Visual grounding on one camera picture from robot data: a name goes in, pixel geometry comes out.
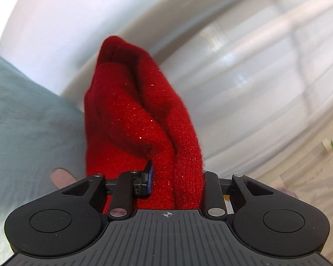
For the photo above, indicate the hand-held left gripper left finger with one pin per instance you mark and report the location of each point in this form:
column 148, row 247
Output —
column 149, row 181

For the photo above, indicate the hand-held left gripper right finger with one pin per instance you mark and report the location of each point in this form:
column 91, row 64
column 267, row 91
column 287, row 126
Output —
column 211, row 189

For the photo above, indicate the red knit cardigan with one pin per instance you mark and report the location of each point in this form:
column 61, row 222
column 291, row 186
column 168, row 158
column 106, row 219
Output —
column 144, row 116

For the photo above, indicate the white curtain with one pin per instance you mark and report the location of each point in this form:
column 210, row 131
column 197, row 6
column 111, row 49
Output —
column 266, row 88

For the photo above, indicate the light blue mushroom print blanket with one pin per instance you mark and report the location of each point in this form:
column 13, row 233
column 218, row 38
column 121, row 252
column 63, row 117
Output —
column 25, row 122

